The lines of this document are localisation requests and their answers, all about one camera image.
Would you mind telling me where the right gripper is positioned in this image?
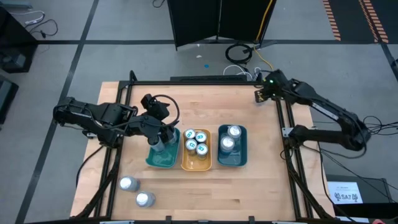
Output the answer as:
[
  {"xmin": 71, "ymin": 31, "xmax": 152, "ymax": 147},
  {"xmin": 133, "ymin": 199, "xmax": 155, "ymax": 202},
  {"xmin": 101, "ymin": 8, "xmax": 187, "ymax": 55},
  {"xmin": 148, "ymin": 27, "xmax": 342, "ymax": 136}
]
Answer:
[{"xmin": 254, "ymin": 68, "xmax": 292, "ymax": 103}]

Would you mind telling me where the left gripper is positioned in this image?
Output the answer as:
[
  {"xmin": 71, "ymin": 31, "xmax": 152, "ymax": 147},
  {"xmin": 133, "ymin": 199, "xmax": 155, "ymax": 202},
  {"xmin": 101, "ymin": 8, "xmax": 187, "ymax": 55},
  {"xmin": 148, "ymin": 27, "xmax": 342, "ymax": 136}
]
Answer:
[{"xmin": 146, "ymin": 118, "xmax": 175, "ymax": 144}]

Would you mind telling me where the teal plastic bin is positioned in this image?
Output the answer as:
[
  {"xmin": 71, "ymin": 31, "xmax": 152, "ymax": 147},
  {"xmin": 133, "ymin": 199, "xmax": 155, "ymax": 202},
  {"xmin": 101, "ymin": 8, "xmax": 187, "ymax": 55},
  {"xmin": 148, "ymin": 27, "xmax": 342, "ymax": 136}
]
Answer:
[{"xmin": 145, "ymin": 126, "xmax": 182, "ymax": 169}]

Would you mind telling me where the yellow plastic bin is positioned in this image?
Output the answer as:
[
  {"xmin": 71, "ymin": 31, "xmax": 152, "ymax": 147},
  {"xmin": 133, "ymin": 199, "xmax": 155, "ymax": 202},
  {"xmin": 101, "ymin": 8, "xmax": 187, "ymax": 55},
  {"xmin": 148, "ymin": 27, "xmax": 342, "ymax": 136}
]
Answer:
[{"xmin": 180, "ymin": 128, "xmax": 213, "ymax": 172}]

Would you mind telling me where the dark blue plastic bin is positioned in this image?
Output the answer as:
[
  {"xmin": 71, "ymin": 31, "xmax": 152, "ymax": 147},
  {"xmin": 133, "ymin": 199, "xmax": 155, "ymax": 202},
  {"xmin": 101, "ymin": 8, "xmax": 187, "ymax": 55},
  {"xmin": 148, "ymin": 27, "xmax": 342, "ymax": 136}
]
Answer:
[{"xmin": 216, "ymin": 124, "xmax": 249, "ymax": 166}]

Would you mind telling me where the long black bar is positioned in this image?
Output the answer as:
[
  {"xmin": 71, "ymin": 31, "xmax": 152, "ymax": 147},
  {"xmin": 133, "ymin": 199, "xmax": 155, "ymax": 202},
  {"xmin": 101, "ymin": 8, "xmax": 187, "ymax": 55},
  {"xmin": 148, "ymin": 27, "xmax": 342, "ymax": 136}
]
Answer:
[{"xmin": 170, "ymin": 75, "xmax": 249, "ymax": 82}]

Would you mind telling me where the black folding divider screen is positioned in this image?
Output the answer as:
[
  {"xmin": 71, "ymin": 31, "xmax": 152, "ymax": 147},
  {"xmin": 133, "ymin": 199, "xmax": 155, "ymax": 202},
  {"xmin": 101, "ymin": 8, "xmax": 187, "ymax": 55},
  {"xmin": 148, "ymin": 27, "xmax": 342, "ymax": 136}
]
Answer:
[{"xmin": 167, "ymin": 0, "xmax": 277, "ymax": 51}]

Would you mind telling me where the white paper sign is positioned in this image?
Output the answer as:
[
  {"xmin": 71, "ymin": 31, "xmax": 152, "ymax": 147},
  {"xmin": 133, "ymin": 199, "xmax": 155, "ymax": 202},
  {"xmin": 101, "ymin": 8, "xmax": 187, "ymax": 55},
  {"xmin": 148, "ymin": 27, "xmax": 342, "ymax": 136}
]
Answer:
[{"xmin": 327, "ymin": 181, "xmax": 364, "ymax": 205}]

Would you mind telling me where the black cart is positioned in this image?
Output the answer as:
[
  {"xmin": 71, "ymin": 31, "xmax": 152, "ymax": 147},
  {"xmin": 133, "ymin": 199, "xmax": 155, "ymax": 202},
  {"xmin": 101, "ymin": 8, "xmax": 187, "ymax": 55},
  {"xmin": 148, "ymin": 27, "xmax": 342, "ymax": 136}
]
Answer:
[{"xmin": 325, "ymin": 174, "xmax": 398, "ymax": 220}]

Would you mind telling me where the black floor box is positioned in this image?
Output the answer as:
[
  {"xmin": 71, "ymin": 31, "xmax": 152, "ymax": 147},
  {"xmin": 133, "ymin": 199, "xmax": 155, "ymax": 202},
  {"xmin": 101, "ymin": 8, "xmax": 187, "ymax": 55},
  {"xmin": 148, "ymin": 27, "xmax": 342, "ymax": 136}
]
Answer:
[{"xmin": 0, "ymin": 73, "xmax": 19, "ymax": 124}]

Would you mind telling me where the black desk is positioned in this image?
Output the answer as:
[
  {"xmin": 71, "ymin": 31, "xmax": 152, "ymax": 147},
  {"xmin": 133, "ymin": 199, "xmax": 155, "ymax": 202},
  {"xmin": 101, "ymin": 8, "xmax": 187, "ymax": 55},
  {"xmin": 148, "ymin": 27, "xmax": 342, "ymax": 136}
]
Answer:
[{"xmin": 0, "ymin": 4, "xmax": 40, "ymax": 74}]

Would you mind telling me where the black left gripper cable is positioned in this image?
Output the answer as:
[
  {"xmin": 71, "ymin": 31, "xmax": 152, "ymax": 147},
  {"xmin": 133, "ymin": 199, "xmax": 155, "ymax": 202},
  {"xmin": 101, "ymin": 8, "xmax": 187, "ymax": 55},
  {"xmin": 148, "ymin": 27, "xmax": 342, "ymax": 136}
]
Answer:
[{"xmin": 154, "ymin": 94, "xmax": 181, "ymax": 129}]

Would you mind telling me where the white floor cable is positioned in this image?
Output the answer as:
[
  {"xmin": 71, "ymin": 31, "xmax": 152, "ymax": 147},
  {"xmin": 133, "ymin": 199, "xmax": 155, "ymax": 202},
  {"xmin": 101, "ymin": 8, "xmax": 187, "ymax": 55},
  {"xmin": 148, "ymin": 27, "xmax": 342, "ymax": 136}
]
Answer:
[{"xmin": 223, "ymin": 64, "xmax": 262, "ymax": 81}]

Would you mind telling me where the black coiled cable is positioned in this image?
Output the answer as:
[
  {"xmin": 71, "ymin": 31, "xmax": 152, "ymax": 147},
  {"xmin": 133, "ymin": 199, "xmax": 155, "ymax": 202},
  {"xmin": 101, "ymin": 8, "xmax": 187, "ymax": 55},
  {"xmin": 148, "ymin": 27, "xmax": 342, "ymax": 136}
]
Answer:
[{"xmin": 224, "ymin": 42, "xmax": 253, "ymax": 65}]

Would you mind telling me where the black aluminium table frame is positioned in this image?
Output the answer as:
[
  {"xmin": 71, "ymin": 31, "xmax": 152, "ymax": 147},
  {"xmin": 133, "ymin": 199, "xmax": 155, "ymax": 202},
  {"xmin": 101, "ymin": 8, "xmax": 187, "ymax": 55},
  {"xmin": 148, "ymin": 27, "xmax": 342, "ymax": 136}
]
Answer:
[{"xmin": 74, "ymin": 70, "xmax": 336, "ymax": 224}]

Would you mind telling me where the yellow cable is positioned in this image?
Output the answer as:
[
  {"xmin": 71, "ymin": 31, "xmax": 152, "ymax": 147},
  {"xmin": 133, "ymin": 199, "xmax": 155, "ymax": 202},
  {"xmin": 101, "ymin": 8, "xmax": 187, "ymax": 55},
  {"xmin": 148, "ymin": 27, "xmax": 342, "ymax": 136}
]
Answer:
[{"xmin": 253, "ymin": 0, "xmax": 275, "ymax": 74}]

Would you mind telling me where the black floor cable bundle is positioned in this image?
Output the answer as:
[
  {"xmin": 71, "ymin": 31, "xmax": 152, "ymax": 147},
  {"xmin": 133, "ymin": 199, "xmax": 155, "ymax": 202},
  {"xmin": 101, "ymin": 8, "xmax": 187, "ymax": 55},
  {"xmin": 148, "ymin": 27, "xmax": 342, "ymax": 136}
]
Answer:
[{"xmin": 363, "ymin": 114, "xmax": 398, "ymax": 139}]

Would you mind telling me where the black power cable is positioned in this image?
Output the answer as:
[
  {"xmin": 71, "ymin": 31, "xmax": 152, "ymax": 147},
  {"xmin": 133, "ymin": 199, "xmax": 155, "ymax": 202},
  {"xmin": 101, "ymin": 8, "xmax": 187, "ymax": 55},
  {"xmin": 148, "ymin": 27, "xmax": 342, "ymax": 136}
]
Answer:
[{"xmin": 29, "ymin": 18, "xmax": 59, "ymax": 39}]

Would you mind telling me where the white power cable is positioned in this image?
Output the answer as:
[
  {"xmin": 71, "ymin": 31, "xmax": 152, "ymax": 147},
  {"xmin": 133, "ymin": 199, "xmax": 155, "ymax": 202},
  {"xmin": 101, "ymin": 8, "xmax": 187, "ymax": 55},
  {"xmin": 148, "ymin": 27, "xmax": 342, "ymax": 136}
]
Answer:
[{"xmin": 11, "ymin": 9, "xmax": 47, "ymax": 26}]

